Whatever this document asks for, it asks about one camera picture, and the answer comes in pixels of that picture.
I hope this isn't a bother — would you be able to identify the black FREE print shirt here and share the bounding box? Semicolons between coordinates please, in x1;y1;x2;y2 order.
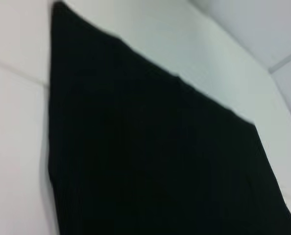
47;1;291;235

